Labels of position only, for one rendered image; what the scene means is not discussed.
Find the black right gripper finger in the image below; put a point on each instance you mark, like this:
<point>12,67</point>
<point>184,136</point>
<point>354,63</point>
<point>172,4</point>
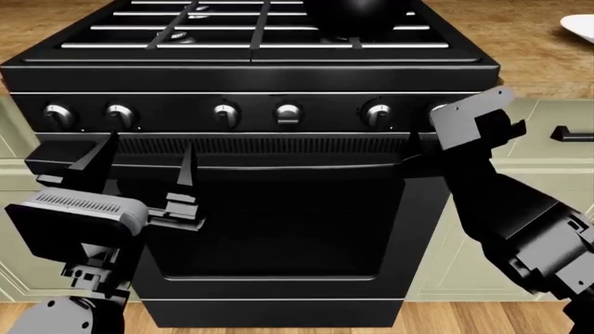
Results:
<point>424,153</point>

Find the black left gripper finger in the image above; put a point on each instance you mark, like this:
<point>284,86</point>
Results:
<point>184,181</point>
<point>93,163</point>

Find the white plate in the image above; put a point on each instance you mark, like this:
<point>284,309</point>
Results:
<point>580,28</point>

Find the gas burner head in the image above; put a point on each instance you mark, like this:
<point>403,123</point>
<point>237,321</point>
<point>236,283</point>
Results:
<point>178,36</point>
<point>198,8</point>

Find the black cooking pot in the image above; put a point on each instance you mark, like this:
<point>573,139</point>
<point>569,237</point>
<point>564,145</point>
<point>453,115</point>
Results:
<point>364,17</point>

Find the silver stove knob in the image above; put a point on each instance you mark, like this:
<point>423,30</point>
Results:
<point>226,115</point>
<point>378,113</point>
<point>121,115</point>
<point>288,114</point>
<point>58,115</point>
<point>437,109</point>

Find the pale green cabinet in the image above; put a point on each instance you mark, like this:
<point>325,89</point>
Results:
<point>18,167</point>
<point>547,163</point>

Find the black oven range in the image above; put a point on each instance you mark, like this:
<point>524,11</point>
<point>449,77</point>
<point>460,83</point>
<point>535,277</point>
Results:
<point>287,215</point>

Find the black cast iron grate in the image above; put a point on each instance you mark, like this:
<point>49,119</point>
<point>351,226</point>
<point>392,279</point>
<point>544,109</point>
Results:
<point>287,36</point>
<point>139,36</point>

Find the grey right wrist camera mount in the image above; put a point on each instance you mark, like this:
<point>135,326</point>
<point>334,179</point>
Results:
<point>457,118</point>

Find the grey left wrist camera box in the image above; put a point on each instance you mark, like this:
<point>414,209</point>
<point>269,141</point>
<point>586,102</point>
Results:
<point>79,217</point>

